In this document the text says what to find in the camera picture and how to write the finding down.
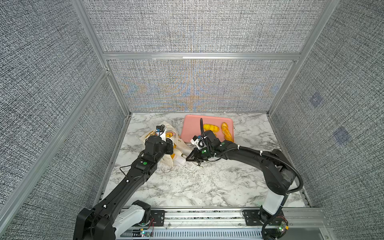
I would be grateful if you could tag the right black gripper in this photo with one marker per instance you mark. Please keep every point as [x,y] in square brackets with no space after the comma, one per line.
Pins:
[196,158]

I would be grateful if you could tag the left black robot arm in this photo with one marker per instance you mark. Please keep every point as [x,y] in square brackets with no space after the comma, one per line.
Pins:
[104,221]

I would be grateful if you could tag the long twisted fake bread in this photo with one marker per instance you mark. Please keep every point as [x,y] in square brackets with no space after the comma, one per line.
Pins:
[226,132]

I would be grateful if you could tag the white paper bag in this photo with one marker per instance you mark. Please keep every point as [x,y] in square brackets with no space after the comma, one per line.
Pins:
[176,146]

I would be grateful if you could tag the oval yellow fake bread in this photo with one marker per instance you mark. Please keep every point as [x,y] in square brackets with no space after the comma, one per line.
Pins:
[210,127]

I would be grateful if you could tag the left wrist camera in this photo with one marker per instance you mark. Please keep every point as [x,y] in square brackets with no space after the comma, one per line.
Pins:
[161,132]

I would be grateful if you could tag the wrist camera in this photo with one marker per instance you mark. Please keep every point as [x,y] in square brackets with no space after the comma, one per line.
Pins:
[199,142]
[161,132]

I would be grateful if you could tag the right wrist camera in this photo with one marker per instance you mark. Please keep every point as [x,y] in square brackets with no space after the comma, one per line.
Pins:
[199,142]

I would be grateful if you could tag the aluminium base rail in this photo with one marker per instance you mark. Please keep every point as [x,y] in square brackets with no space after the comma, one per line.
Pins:
[177,223]

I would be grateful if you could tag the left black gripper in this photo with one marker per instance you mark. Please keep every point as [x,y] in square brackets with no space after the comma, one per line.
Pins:
[168,145]

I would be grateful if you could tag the pink plastic tray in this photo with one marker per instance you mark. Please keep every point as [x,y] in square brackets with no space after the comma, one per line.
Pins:
[192,127]

